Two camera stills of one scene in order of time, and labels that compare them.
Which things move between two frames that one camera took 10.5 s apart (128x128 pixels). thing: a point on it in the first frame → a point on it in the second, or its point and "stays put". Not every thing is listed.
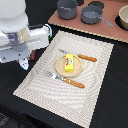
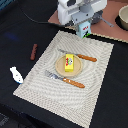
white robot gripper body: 16,45 → 74,12
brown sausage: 33,55 stays put
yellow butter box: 69,63 stays put
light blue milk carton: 51,32 → 83,28
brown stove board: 110,12 stays put
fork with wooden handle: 65,79 stays put
